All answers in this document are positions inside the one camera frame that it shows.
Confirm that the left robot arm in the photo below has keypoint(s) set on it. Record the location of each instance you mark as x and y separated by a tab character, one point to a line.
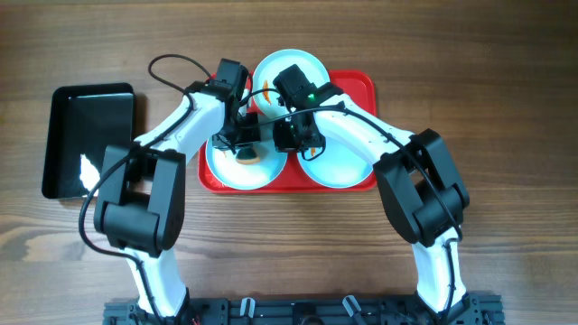
140	196

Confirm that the light blue plate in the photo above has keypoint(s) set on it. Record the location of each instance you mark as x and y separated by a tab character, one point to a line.
233	174
337	167
269	68

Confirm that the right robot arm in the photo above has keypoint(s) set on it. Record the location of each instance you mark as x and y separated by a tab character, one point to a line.
420	188

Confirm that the red plastic tray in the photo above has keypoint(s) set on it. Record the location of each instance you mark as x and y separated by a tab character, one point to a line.
292	178

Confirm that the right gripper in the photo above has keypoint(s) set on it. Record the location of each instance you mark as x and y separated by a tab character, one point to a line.
283	143

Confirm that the orange green sponge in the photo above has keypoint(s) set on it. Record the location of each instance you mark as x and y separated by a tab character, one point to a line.
247	155

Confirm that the black water basin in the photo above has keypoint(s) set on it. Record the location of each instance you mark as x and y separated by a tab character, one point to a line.
84	120

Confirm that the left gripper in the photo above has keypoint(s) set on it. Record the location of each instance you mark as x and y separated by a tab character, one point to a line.
250	136

